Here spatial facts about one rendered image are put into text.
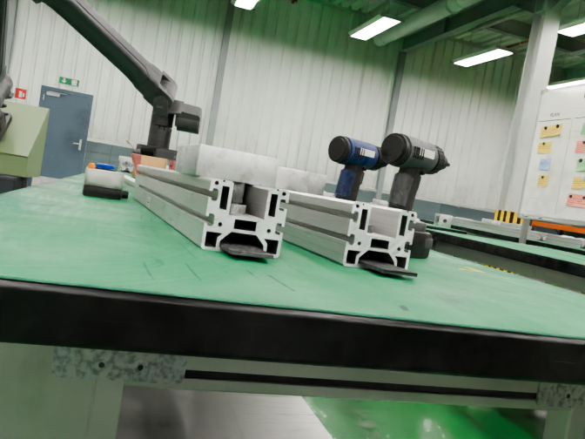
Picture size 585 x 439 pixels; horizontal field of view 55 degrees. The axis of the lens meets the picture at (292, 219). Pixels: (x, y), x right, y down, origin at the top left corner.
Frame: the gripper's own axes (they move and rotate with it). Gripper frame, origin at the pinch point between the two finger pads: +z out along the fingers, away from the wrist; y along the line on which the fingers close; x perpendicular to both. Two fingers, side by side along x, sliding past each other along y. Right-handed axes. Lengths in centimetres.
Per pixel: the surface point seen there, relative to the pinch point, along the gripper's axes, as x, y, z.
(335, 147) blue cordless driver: -41, 31, -15
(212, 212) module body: -85, -4, 0
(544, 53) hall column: 532, 620, -276
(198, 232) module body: -83, -5, 3
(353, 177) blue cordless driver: -41, 37, -9
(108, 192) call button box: -21.2, -11.7, 3.1
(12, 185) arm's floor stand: 11.8, -33.3, 7.1
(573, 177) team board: 143, 301, -47
